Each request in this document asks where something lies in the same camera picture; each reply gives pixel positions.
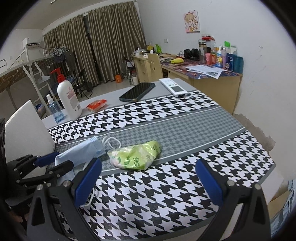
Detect metal bunk bed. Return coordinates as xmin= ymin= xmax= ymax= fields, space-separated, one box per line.
xmin=1 ymin=47 xmax=57 ymax=115

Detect white air conditioner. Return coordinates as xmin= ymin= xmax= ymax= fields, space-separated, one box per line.
xmin=22 ymin=38 xmax=43 ymax=49

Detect toiletry bottles group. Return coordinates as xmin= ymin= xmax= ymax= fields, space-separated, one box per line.
xmin=198 ymin=35 xmax=244 ymax=74

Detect black smartphone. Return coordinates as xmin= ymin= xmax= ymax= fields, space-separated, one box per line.
xmin=119 ymin=82 xmax=156 ymax=103

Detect brown curtains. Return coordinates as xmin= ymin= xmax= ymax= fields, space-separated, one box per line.
xmin=44 ymin=1 xmax=145 ymax=86

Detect black folding chair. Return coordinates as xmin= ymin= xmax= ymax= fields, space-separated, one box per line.
xmin=76 ymin=69 xmax=93 ymax=99

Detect white lotion pump bottle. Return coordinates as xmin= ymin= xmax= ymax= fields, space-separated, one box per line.
xmin=50 ymin=68 xmax=82 ymax=121

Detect black bag on desk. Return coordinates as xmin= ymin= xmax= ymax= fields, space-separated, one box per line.
xmin=183 ymin=48 xmax=200 ymax=61

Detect red snack packet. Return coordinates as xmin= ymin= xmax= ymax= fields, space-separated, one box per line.
xmin=86 ymin=99 xmax=107 ymax=113

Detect yellow object on desk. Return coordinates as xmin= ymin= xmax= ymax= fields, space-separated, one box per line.
xmin=171 ymin=58 xmax=184 ymax=64

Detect orange box on floor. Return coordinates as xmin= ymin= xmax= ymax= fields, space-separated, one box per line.
xmin=115 ymin=74 xmax=122 ymax=83

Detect houndstooth table mat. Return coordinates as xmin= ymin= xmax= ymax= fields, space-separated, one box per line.
xmin=49 ymin=90 xmax=275 ymax=240

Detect cartoon girl poster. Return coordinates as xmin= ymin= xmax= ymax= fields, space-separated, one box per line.
xmin=184 ymin=10 xmax=200 ymax=33

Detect wooden desk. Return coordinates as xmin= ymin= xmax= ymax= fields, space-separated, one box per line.
xmin=131 ymin=54 xmax=242 ymax=114

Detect white papers on desk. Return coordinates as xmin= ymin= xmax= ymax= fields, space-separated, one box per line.
xmin=185 ymin=65 xmax=226 ymax=79

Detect white styrofoam box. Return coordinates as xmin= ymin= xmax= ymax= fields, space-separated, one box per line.
xmin=4 ymin=100 xmax=55 ymax=163

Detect white remote control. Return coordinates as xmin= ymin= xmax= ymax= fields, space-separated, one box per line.
xmin=159 ymin=78 xmax=188 ymax=97

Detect smiley wooden chair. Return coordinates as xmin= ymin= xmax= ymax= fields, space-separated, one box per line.
xmin=148 ymin=54 xmax=163 ymax=81

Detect hanging dark clothes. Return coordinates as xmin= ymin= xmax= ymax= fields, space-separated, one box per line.
xmin=52 ymin=48 xmax=76 ymax=71

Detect blue face mask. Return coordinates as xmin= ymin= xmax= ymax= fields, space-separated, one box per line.
xmin=55 ymin=136 xmax=122 ymax=207

